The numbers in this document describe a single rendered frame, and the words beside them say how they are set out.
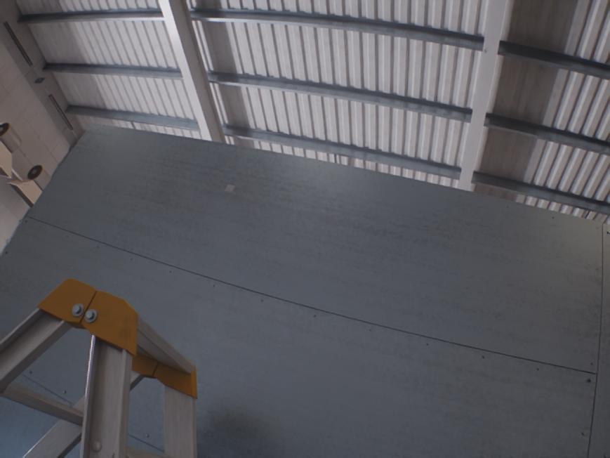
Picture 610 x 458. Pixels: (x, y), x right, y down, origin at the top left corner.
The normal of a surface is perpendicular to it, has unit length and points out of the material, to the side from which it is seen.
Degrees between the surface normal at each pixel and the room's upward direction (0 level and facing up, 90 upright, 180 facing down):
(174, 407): 92
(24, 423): 90
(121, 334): 90
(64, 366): 90
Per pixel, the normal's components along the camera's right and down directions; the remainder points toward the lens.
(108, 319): -0.09, -0.54
